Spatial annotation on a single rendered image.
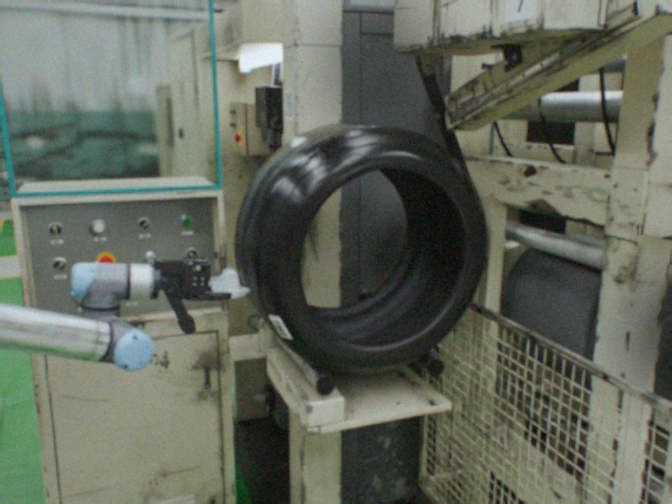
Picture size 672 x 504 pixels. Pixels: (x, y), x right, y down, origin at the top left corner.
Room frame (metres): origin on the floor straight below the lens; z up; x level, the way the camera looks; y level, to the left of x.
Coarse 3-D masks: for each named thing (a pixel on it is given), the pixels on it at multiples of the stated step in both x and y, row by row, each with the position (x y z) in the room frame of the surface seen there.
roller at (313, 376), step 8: (280, 344) 1.57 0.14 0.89; (288, 352) 1.50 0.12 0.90; (296, 360) 1.44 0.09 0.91; (304, 360) 1.41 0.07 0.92; (304, 368) 1.38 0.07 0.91; (312, 368) 1.36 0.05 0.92; (320, 368) 1.35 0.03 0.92; (312, 376) 1.33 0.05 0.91; (320, 376) 1.31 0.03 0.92; (328, 376) 1.31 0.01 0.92; (312, 384) 1.32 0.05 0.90; (320, 384) 1.30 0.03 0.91; (328, 384) 1.30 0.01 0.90; (320, 392) 1.30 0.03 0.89; (328, 392) 1.30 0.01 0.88
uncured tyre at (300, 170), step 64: (320, 128) 1.50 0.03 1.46; (384, 128) 1.39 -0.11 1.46; (256, 192) 1.40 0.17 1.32; (320, 192) 1.29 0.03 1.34; (448, 192) 1.39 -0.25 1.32; (256, 256) 1.29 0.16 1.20; (448, 256) 1.61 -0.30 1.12; (320, 320) 1.58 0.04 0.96; (384, 320) 1.62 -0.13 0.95; (448, 320) 1.40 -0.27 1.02
